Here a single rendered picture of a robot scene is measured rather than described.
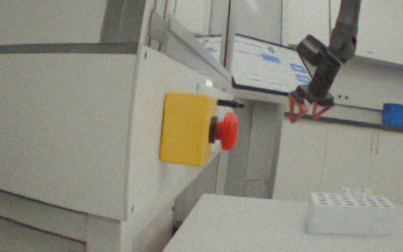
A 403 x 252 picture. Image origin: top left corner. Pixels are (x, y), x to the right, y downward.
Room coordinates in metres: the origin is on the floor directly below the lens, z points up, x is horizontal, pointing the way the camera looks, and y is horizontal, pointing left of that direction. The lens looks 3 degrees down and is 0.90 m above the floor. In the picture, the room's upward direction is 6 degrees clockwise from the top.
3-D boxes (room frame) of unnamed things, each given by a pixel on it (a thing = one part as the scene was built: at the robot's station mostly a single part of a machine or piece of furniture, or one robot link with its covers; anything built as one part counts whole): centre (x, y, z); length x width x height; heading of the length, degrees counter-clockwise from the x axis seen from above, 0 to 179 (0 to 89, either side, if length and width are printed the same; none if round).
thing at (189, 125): (0.48, 0.01, 0.88); 0.07 x 0.05 x 0.07; 173
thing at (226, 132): (0.47, -0.02, 0.88); 0.04 x 0.03 x 0.04; 173
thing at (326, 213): (0.51, -0.21, 0.78); 0.12 x 0.08 x 0.04; 80
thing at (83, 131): (0.91, 0.46, 0.87); 1.02 x 0.95 x 0.14; 173
